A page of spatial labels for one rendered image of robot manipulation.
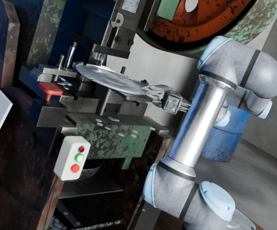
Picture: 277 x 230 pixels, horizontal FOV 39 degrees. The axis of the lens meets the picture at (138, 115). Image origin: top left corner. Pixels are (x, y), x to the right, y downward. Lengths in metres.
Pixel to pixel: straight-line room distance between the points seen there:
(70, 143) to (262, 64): 0.61
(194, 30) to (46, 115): 0.77
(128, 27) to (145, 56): 1.94
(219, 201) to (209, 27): 0.80
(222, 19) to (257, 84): 0.55
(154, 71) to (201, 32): 1.96
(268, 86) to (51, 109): 0.64
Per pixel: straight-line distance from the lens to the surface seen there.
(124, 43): 1.51
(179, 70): 3.86
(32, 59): 1.66
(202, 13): 1.76
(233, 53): 1.15
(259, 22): 1.65
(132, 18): 1.54
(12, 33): 1.68
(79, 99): 1.43
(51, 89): 1.22
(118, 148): 1.55
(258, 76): 1.14
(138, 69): 3.47
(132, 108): 1.63
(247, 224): 1.88
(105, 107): 1.48
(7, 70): 1.67
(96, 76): 1.48
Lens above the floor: 1.10
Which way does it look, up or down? 16 degrees down
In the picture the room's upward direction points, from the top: 21 degrees clockwise
